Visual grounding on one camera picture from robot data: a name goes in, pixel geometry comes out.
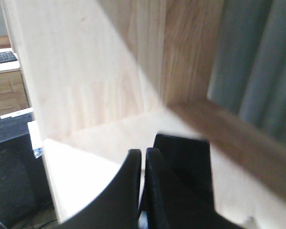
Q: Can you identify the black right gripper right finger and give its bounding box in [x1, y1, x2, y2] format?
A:
[144, 147, 240, 229]

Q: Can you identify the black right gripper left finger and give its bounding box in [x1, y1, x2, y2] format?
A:
[59, 149, 142, 229]

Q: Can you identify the black smartphone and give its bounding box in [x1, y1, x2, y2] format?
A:
[153, 134, 215, 209]

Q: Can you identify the light wooden desk shelf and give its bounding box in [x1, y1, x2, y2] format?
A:
[1, 0, 286, 229]

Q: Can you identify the black computer tower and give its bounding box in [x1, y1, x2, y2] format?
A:
[0, 113, 52, 227]

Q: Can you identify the grey green curtain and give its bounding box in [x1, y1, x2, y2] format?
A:
[208, 0, 286, 146]

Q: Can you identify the orange wooden cabinet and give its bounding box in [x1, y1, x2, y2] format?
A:
[0, 35, 30, 116]

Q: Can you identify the black keyboard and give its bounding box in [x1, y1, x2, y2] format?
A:
[0, 51, 18, 64]

